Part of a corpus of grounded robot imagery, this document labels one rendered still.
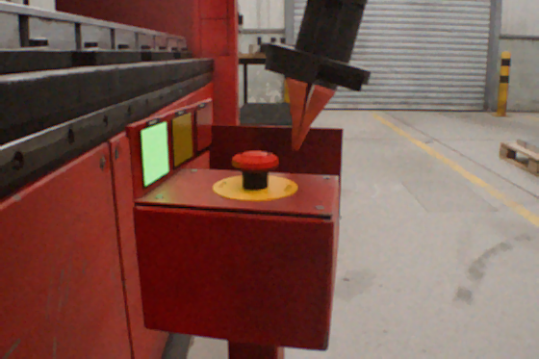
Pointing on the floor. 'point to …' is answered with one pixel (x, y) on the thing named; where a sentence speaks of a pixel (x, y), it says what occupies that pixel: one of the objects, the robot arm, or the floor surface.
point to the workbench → (251, 115)
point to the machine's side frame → (164, 7)
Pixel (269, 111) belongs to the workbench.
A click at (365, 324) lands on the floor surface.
